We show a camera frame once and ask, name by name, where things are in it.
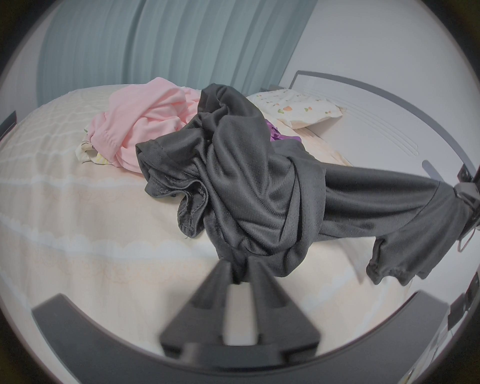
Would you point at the pale yellow printed garment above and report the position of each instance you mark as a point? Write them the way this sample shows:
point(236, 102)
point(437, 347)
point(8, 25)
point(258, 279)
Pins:
point(88, 150)

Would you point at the bed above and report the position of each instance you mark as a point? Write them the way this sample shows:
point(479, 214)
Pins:
point(93, 232)

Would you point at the black garment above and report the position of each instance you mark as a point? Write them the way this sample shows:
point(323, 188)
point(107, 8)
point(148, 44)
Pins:
point(255, 180)

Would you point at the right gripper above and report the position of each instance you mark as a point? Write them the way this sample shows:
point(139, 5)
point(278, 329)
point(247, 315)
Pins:
point(468, 195)

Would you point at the purple garment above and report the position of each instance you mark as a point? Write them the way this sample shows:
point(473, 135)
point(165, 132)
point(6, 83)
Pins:
point(279, 131)

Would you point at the white printed pillow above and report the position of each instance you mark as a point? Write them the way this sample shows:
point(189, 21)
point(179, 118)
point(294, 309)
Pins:
point(296, 107)

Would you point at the blue-green curtain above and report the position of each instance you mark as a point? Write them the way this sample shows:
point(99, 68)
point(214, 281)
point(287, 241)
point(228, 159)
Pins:
point(168, 45)

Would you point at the pink garment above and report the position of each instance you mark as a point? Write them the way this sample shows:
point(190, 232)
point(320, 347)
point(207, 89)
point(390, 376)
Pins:
point(150, 120)

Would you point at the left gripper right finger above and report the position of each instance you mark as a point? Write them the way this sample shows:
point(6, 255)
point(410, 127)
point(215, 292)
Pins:
point(277, 318)

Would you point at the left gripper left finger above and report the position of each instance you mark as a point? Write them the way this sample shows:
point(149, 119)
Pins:
point(204, 315)

